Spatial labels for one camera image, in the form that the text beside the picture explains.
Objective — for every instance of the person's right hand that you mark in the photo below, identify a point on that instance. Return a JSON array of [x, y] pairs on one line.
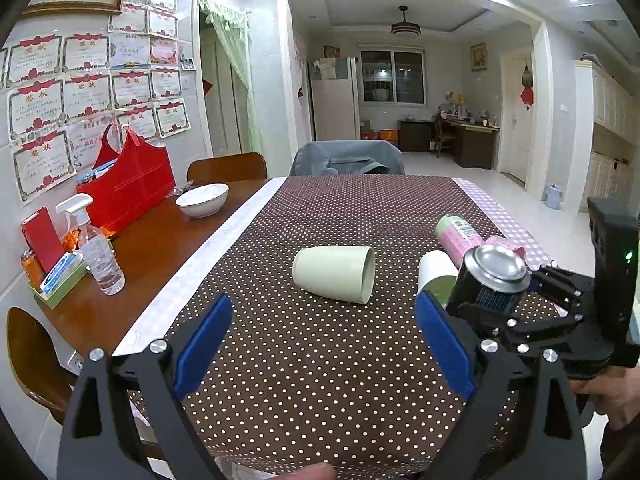
[[617, 395]]

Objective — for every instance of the clear spray bottle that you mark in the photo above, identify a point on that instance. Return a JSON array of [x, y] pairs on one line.
[[102, 260]]

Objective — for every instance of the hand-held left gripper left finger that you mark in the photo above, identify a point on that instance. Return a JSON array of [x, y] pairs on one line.
[[205, 345]]

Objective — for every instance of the white ceramic bowl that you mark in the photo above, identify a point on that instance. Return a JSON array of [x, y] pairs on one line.
[[201, 200]]

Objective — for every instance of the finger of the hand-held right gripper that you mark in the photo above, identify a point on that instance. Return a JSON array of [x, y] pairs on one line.
[[567, 290], [530, 337]]

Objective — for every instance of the white and green cup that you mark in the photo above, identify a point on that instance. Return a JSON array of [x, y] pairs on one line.
[[435, 275]]

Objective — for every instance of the person's left hand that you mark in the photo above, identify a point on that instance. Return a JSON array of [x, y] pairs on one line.
[[312, 472]]

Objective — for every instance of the blue and white packet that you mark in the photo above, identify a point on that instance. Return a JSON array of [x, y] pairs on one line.
[[60, 272]]

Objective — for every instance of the brown polka dot tablecloth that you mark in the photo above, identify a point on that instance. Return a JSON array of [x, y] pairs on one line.
[[320, 360]]

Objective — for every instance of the blue waste bin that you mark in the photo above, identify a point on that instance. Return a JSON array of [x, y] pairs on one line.
[[553, 197]]

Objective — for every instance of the wooden desk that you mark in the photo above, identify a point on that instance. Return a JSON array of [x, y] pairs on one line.
[[475, 145]]

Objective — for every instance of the white wall cabinets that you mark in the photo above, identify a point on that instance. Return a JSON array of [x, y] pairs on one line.
[[607, 135]]

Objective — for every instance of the orange box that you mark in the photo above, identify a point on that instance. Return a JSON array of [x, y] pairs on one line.
[[389, 135]]

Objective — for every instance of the green door curtain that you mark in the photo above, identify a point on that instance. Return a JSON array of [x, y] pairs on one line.
[[235, 50]]

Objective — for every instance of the ceiling fan lamp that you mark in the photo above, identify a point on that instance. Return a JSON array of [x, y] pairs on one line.
[[405, 27]]

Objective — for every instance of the pink and green can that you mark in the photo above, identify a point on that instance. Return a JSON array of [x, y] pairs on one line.
[[457, 240]]

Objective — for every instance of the white door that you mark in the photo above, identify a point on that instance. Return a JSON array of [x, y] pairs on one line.
[[515, 120]]

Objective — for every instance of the group of award certificates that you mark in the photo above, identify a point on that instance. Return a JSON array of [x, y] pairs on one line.
[[85, 95]]

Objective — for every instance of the small framed wall picture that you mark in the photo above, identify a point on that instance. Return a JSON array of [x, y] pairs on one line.
[[478, 56]]

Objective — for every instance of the white refrigerator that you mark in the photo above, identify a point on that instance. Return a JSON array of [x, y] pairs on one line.
[[334, 105]]

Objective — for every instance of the dark wooden cabinet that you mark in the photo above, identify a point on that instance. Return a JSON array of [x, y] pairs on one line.
[[415, 136]]

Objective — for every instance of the red paper box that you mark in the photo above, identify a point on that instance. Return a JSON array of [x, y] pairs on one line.
[[42, 240]]

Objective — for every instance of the wall power outlet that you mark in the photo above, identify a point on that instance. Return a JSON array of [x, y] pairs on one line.
[[74, 362]]

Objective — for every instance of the chair with grey cover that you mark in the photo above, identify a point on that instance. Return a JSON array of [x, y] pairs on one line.
[[345, 157]]

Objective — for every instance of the pale green cup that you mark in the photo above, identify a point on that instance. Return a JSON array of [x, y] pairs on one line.
[[327, 272]]

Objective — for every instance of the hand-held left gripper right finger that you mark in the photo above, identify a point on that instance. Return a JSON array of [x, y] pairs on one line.
[[445, 345]]

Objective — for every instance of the red hanging door decoration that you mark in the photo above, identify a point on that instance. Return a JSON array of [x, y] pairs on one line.
[[526, 85]]

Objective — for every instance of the wooden chair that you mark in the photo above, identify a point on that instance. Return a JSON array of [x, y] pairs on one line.
[[35, 360], [227, 167]]

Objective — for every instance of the red tote bag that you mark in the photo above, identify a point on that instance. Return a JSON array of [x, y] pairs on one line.
[[127, 185]]

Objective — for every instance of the green desk tray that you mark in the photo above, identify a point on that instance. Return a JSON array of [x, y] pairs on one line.
[[60, 295]]

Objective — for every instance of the black can with silver top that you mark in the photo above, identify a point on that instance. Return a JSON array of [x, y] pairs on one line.
[[487, 280]]

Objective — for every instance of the kitchen window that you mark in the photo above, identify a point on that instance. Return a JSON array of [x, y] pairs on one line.
[[392, 77]]

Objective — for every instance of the desk chair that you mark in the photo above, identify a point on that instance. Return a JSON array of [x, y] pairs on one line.
[[442, 137]]

